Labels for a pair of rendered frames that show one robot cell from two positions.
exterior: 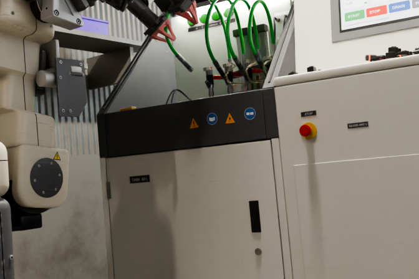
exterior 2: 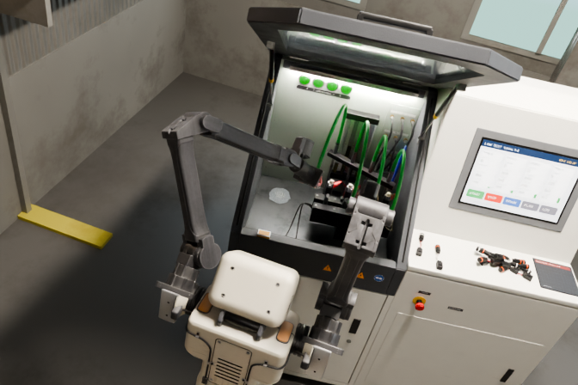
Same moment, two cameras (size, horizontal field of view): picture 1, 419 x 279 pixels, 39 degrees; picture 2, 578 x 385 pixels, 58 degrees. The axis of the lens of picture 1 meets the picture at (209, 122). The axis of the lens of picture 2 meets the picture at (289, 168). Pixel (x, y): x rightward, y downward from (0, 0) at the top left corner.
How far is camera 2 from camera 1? 209 cm
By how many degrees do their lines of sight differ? 49
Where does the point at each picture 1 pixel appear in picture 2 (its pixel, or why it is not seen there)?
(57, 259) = (67, 142)
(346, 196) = (425, 335)
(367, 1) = (490, 186)
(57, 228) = (66, 115)
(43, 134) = not seen: outside the picture
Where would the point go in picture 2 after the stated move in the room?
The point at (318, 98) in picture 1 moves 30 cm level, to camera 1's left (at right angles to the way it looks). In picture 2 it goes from (437, 287) to (370, 300)
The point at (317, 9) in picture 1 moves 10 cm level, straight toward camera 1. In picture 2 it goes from (447, 173) to (457, 190)
